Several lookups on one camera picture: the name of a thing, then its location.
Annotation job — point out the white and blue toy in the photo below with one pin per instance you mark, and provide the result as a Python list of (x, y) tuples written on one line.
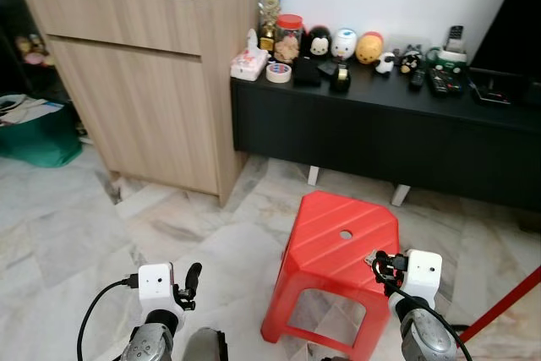
[(343, 44)]

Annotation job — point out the black wallet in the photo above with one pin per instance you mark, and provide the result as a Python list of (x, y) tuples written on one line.
[(306, 72)]

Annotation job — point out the black television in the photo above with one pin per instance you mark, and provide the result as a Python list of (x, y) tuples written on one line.
[(516, 23)]

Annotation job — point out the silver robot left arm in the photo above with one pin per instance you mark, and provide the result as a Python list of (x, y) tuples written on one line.
[(148, 342)]

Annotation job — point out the red plastic stool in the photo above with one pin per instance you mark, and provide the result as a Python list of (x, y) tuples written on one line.
[(330, 217)]

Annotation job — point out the white pink tissue box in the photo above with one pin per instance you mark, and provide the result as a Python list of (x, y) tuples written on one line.
[(249, 63)]

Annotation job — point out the black and white toy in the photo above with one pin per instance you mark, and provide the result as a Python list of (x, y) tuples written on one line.
[(318, 42)]

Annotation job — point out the black low tv console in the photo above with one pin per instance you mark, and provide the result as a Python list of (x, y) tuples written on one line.
[(363, 133)]

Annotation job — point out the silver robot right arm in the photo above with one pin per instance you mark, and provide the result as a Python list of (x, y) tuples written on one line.
[(423, 336)]

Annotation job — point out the small gold trophy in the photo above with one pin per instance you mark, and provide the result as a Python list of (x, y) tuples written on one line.
[(269, 27)]

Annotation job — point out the small white dog figurine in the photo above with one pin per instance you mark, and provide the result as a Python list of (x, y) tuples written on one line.
[(386, 62)]

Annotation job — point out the white tape roll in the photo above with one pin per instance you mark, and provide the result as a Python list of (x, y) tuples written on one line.
[(279, 73)]

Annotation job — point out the grey robot leg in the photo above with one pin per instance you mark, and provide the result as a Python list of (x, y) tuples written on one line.
[(204, 346)]

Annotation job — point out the pink plush toy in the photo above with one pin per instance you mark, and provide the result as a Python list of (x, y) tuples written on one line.
[(34, 51)]

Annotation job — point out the small black figurine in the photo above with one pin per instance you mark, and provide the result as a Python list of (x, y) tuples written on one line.
[(410, 59)]

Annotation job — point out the yellow round toy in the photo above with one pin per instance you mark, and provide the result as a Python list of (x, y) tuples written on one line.
[(369, 48)]

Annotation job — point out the black tape dispenser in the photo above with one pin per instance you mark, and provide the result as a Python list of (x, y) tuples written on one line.
[(341, 79)]

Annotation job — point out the black tray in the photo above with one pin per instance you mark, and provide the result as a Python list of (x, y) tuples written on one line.
[(490, 90)]

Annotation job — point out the wide black remote control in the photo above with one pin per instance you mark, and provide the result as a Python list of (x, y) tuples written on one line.
[(445, 82)]

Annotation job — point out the slim black remote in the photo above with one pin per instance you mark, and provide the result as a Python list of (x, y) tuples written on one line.
[(417, 80)]

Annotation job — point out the green bag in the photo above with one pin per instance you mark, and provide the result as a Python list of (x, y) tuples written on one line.
[(38, 141)]

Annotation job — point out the clear jar red lid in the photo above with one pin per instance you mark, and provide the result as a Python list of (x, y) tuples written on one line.
[(287, 40)]

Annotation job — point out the light wooden cabinet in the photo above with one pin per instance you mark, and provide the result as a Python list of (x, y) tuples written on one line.
[(144, 82)]

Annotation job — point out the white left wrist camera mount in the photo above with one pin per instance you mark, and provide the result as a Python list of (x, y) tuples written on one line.
[(155, 289)]

